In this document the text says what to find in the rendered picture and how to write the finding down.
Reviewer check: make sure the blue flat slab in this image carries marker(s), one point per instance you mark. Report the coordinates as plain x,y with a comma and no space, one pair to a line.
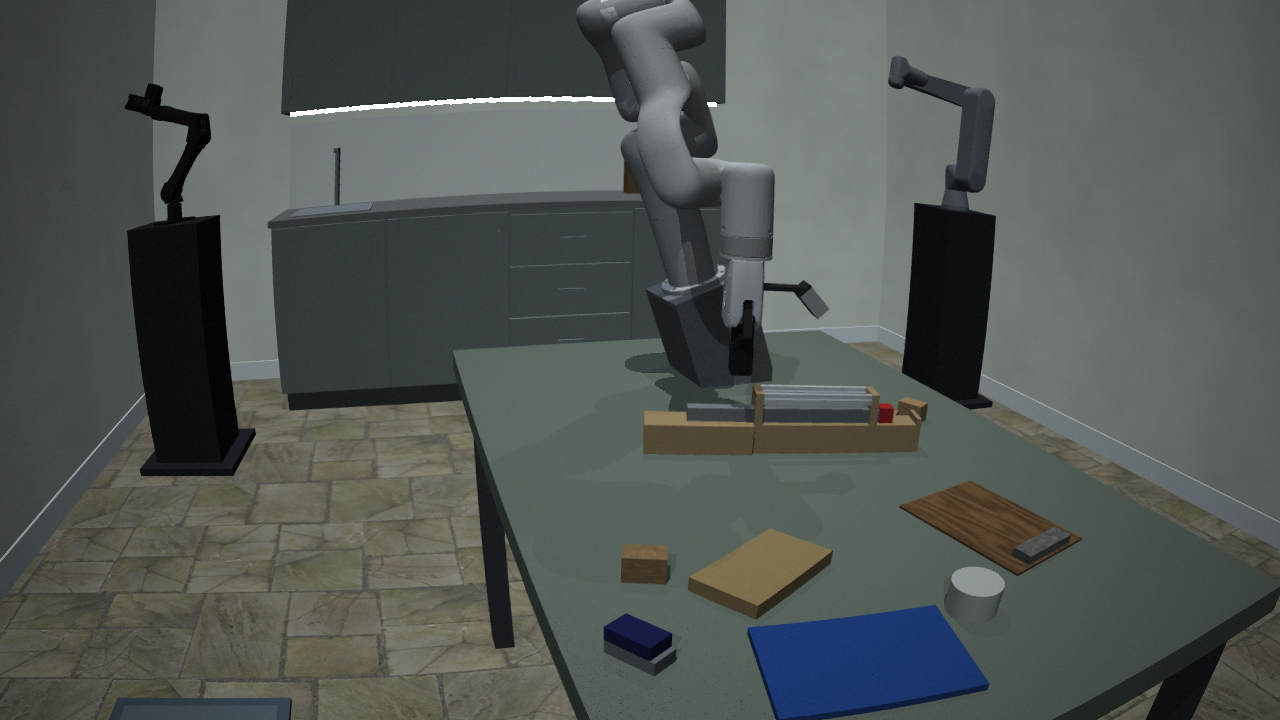
854,665

